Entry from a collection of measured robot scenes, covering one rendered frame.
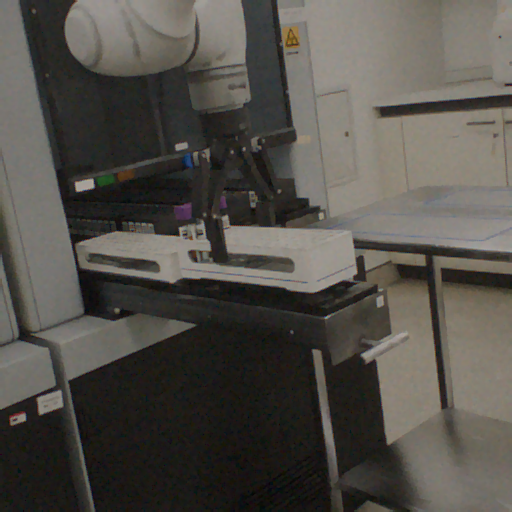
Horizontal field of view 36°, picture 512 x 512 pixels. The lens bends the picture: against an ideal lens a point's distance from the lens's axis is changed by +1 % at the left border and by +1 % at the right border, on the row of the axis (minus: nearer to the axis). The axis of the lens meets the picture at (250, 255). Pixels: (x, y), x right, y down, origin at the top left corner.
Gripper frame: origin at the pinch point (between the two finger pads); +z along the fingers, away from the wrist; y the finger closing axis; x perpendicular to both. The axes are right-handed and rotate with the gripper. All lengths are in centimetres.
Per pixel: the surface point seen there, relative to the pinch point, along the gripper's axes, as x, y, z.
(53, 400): 29.4, -22.7, 23.8
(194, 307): 6.6, -6.9, 9.8
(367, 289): -20.9, 3.0, 7.2
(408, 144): 132, 229, 20
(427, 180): 123, 229, 37
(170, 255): 13.6, -4.6, 2.2
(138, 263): 33.7, 2.2, 6.9
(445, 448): 4, 51, 61
